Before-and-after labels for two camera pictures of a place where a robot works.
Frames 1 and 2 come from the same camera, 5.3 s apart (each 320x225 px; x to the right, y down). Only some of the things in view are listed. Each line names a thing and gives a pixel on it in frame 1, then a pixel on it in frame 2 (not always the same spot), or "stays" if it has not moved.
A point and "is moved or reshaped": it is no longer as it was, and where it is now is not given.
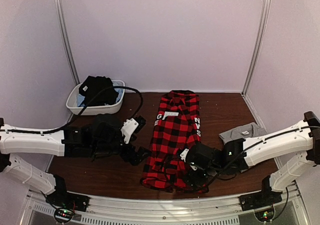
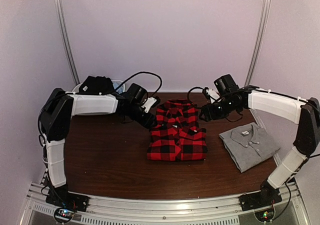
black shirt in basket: x=98 y=90 stays
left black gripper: x=137 y=158 → x=147 y=122
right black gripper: x=190 y=178 → x=209 y=114
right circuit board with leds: x=265 y=215 stays
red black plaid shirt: x=177 y=127 is moved or reshaped
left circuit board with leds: x=63 y=215 stays
